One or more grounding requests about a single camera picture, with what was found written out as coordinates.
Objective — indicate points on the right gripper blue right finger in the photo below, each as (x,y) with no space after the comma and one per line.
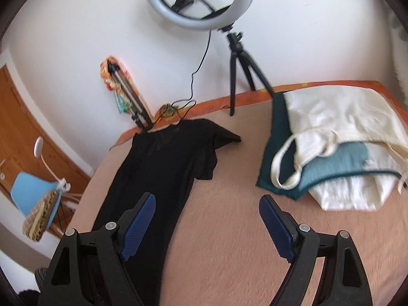
(280,227)

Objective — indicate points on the wooden door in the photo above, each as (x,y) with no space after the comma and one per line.
(25,147)

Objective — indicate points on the light blue chair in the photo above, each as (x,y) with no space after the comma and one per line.
(38,200)

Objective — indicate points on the white ring light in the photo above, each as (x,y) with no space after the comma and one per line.
(217,19)

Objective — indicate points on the black mini tripod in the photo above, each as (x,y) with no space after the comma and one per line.
(247,63)

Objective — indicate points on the teal folded garment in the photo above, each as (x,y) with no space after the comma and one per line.
(357,176)

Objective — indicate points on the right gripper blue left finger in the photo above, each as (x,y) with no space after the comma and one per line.
(133,225)

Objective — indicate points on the folded tripod with colourful cloth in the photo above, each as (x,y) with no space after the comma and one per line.
(128,99)

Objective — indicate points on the black garment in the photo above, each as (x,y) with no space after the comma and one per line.
(164,163)

